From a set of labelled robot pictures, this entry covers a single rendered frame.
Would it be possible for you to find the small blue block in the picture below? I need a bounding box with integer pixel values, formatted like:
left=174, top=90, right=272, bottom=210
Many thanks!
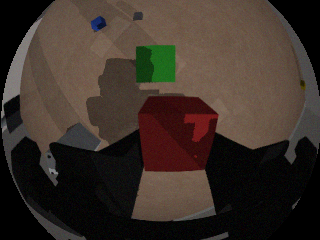
left=91, top=16, right=107, bottom=31

